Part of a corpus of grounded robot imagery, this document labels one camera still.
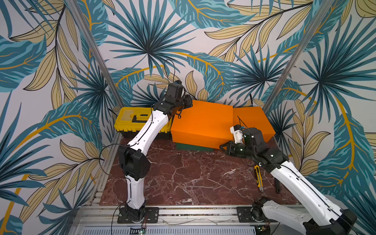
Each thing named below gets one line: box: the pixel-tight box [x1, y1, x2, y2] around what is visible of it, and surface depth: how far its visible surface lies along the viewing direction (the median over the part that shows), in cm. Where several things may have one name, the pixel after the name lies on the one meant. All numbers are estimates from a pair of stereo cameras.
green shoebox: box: [175, 142, 214, 153], surface depth 92 cm
